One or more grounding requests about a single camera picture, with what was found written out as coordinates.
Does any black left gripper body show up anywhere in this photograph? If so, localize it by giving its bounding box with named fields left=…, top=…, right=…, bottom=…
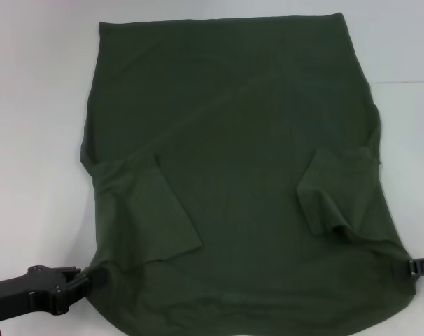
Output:
left=0, top=265, right=72, bottom=323

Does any dark green shirt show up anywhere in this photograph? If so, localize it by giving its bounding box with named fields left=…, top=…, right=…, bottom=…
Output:
left=79, top=13, right=418, bottom=336

